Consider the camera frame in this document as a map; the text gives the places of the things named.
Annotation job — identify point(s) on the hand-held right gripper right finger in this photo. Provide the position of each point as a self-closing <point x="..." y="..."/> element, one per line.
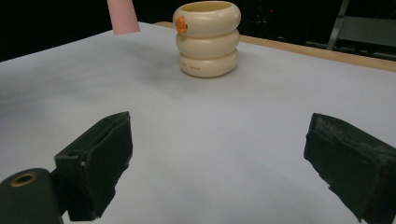
<point x="351" y="161"/>

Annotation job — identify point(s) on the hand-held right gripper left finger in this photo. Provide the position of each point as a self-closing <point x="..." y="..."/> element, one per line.
<point x="96" y="161"/>

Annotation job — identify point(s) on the pink hairbrush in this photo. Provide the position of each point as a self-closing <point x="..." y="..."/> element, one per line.
<point x="123" y="15"/>

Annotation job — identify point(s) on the cream ribbed cup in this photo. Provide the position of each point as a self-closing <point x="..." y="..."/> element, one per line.
<point x="207" y="40"/>

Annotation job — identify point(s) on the white metal stand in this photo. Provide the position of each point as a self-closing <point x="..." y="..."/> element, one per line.
<point x="364" y="31"/>

